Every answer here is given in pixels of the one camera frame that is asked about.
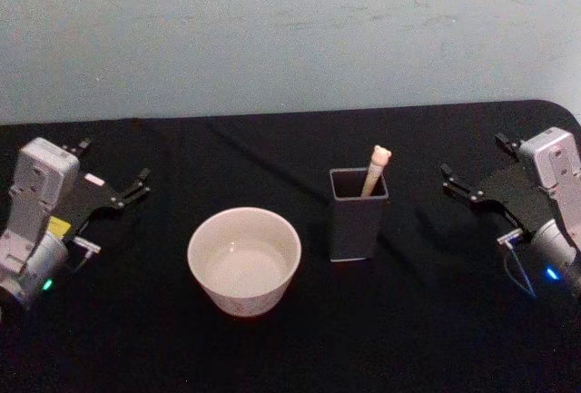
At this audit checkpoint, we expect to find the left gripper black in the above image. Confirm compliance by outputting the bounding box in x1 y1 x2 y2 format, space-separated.
46 137 152 241

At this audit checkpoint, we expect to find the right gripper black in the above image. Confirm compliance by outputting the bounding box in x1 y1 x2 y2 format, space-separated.
438 132 554 239

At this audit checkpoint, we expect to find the cream bear-topped pen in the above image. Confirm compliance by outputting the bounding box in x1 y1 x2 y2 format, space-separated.
360 144 393 198

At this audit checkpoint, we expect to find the black square pen holder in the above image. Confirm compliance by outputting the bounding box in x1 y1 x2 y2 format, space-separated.
328 167 390 263

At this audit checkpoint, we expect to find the white ceramic bowl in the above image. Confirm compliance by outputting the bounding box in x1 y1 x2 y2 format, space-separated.
186 206 303 319

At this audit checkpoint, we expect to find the black table cloth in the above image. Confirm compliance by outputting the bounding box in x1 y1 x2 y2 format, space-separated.
0 100 581 393

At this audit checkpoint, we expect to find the right gripper thin cable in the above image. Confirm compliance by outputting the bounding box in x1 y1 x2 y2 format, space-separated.
496 228 537 298

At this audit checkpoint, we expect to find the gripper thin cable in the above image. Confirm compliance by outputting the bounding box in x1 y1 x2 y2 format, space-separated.
496 228 537 298
71 235 103 272

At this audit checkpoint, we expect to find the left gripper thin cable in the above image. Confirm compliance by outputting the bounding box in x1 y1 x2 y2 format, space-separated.
71 235 103 272

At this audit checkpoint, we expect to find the pale wall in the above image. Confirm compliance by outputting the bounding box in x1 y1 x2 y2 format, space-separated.
0 0 581 125

